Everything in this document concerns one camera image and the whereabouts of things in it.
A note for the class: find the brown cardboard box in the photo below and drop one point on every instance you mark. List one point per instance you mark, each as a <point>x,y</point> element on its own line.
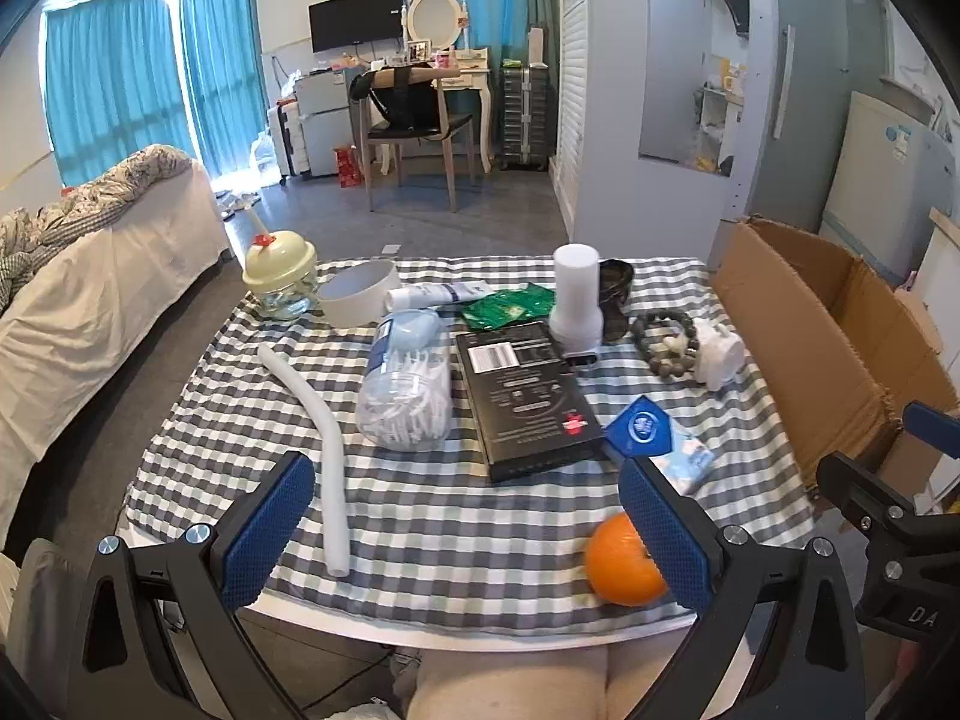
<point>795,315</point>

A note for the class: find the yellow-lid glass jar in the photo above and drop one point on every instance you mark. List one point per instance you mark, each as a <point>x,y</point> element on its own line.
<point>277,262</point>

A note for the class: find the small photo frame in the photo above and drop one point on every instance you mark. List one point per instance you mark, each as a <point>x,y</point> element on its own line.
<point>420,50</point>

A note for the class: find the blue tissue packet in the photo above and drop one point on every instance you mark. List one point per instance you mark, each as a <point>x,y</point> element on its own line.
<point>645,427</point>

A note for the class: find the person's right leg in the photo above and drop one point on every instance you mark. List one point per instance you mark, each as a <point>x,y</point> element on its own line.
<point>645,679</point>

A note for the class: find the dark glass jar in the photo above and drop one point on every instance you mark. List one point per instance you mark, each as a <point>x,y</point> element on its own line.
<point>616,292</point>

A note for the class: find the patterned grey blanket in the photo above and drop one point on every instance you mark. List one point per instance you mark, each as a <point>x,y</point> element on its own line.
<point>97,199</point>

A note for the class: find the wooden chair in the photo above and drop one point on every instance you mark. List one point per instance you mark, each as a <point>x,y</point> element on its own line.
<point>420,136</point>

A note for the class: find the white bowl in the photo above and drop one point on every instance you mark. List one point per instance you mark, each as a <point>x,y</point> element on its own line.
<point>352,304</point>

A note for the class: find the white squeeze tube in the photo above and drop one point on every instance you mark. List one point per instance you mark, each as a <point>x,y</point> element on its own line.
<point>427,296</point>

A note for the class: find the orange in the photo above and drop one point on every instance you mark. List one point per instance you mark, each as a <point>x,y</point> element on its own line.
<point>615,562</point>

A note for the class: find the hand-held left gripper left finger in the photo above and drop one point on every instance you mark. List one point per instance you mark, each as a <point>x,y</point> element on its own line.
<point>270,532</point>

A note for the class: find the grey checkered tablecloth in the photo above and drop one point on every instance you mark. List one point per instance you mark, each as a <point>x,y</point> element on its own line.
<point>450,532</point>

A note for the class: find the black bag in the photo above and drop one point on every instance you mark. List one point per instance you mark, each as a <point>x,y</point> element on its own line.
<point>405,101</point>

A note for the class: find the clear cotton swab container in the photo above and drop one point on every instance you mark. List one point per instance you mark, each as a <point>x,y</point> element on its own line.
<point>405,397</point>

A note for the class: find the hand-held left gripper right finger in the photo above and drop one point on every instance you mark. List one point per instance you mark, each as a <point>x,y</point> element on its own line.
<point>664,540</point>

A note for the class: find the frosted glass door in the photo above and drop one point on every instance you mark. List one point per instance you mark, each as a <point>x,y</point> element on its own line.
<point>817,52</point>

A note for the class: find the clear water jug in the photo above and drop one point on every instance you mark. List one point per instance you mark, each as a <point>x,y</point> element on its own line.
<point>264,161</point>

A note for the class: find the ribbed dark suitcase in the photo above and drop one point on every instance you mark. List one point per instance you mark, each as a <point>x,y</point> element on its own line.
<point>527,120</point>

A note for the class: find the white dressing table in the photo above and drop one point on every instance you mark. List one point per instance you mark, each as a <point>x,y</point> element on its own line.
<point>469,79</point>

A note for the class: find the white mini fridge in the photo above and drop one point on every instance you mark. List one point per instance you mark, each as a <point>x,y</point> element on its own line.
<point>322,127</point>

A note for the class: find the white bed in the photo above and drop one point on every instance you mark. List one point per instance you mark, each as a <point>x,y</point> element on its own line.
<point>90,315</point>

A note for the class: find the black television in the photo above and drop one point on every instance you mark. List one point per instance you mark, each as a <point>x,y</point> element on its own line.
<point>356,19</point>

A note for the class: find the white refrigerator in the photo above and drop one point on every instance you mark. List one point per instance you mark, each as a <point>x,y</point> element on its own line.
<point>870,187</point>

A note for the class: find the oval white mirror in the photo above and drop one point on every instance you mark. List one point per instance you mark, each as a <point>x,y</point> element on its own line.
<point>433,15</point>

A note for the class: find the red box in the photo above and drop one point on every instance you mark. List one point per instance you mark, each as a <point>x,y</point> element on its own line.
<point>349,165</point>

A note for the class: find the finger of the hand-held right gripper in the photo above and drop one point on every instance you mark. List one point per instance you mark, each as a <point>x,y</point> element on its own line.
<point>855,480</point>
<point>930,429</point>

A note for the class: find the white cylindrical bottle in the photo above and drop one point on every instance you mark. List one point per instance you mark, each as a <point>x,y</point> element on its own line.
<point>576,285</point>

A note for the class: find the black box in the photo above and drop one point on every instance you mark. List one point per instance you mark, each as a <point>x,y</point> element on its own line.
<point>525,405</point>

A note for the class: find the white louvred door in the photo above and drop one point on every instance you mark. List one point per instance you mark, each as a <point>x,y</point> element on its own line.
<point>574,90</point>

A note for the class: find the green packet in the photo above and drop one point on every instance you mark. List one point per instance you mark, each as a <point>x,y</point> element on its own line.
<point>502,311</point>

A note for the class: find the white foam tube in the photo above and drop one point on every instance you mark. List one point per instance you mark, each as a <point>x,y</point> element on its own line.
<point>334,495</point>

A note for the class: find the rectangular wall mirror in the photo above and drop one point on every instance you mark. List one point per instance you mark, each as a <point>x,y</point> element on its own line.
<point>675,60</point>

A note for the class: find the white slippers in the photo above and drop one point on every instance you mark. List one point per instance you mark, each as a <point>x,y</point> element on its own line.
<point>238,202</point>

